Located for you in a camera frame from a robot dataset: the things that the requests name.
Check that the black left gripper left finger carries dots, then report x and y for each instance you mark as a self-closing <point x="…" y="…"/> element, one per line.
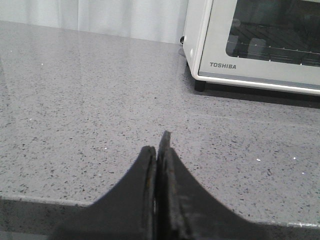
<point x="126" y="212"/>

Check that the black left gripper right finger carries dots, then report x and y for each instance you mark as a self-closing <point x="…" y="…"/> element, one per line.
<point x="186" y="211"/>

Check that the glass oven door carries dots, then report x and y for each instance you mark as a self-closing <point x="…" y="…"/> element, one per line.
<point x="262" y="45"/>

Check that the white Toshiba toaster oven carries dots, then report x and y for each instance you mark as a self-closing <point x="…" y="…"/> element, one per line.
<point x="197" y="42"/>

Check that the white curtain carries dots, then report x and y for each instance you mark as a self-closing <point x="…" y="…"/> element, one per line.
<point x="154" y="20"/>

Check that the metal wire oven rack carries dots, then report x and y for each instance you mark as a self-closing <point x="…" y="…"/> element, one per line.
<point x="258" y="49"/>

